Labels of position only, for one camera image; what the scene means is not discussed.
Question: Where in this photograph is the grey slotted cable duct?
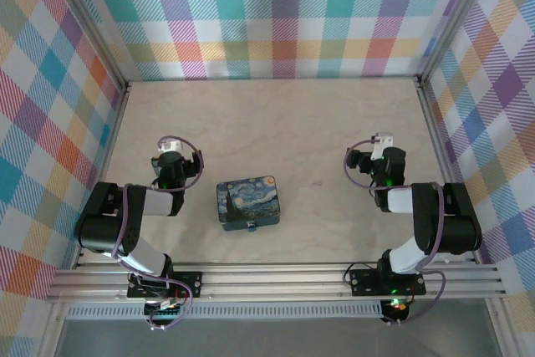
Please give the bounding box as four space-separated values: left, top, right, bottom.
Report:
66 305 384 320

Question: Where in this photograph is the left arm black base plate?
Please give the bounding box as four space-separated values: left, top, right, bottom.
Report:
127 271 204 299

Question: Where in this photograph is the aluminium frame post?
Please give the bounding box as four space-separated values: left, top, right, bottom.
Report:
44 0 131 89
416 0 501 87

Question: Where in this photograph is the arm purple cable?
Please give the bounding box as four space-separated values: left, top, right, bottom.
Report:
343 138 446 327
111 135 206 331

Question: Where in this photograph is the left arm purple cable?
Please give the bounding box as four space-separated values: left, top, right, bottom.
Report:
111 135 206 331

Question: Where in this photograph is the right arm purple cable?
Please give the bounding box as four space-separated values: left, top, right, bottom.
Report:
343 138 446 327

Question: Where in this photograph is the aluminium table side rail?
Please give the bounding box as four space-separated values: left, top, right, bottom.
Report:
416 76 482 265
71 80 132 269

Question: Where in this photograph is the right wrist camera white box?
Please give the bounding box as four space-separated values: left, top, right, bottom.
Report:
370 131 395 161

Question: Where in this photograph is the long aluminium base rail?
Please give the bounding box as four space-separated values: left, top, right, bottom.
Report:
45 263 507 302

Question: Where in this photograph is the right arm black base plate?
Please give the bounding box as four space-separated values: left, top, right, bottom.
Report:
349 268 427 297

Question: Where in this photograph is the starry night painted tin box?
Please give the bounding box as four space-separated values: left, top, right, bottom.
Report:
216 175 282 232

